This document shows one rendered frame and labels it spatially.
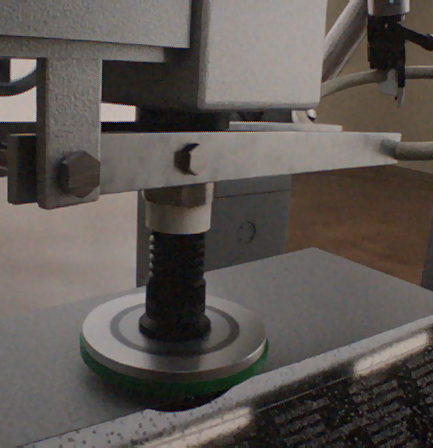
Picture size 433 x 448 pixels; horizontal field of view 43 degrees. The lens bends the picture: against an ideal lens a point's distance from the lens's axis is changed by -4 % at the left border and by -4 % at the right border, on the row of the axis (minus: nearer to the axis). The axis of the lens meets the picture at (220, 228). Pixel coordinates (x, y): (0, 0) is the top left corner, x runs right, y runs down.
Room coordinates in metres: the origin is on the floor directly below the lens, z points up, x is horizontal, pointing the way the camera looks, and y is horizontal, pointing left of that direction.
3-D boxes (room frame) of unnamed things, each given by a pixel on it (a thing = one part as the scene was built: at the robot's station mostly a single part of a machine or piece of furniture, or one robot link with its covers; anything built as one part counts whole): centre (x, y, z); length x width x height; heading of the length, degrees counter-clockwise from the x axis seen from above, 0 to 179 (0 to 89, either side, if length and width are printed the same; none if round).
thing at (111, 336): (0.60, 0.05, 0.89); 0.21 x 0.21 x 0.01
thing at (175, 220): (0.60, 0.05, 1.03); 0.07 x 0.07 x 0.04
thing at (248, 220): (2.00, 0.04, 0.43); 0.50 x 0.50 x 0.85; 38
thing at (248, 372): (0.60, 0.05, 0.88); 0.22 x 0.22 x 0.04
